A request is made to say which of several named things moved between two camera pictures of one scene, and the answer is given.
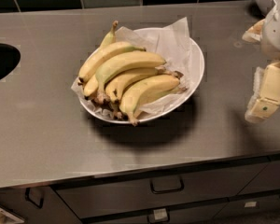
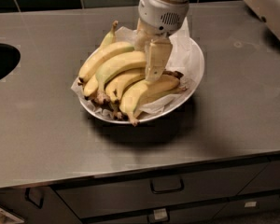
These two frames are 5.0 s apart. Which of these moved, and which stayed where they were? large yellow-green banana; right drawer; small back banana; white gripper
Moved: white gripper
Stayed: large yellow-green banana; small back banana; right drawer
